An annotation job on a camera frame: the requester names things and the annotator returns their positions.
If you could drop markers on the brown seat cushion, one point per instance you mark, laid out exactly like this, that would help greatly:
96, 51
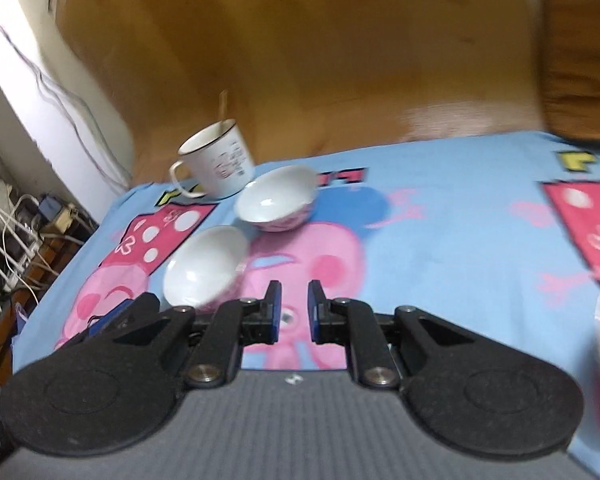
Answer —
585, 60

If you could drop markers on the wooden side table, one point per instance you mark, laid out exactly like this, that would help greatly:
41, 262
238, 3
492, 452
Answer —
55, 250

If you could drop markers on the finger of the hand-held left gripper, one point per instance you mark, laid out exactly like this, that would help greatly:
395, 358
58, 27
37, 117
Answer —
109, 319

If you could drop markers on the small pink floral bowl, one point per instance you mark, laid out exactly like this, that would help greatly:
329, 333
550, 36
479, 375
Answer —
272, 200
205, 265

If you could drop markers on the wooden board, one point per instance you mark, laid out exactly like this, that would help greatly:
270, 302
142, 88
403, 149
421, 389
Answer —
305, 60

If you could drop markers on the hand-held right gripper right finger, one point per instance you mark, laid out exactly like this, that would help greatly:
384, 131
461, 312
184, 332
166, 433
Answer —
314, 312

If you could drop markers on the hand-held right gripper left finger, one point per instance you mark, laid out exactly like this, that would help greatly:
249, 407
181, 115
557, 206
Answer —
276, 312

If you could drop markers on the white router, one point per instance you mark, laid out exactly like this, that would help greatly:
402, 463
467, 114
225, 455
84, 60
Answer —
11, 265

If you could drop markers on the cartoon pig printed blanket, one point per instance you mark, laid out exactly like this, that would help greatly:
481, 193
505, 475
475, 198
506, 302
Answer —
430, 240

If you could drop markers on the wooden spoon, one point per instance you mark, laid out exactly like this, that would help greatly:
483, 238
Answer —
223, 107

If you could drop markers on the white enamel mug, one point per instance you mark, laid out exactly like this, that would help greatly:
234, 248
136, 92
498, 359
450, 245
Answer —
220, 165

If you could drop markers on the white power adapter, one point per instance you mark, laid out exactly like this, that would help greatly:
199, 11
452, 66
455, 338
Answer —
62, 215

